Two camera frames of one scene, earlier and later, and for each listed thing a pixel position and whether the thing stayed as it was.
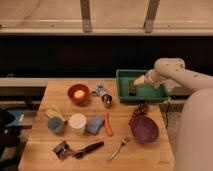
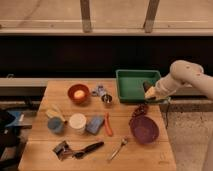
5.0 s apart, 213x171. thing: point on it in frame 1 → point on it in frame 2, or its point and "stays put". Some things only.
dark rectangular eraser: x=132 y=88 → x=146 y=85
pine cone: x=141 y=110 stays put
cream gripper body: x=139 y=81 → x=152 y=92
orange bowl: x=78 y=94 stays put
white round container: x=78 y=122 stays put
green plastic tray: x=143 y=92 stays put
